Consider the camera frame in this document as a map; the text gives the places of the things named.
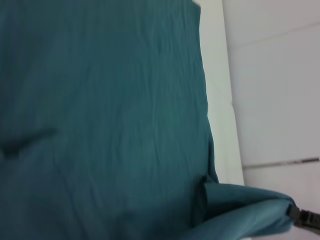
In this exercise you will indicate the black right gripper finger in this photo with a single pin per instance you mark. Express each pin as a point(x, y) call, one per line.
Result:
point(305, 217)

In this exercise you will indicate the teal t-shirt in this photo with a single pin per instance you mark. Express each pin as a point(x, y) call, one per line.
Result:
point(100, 125)

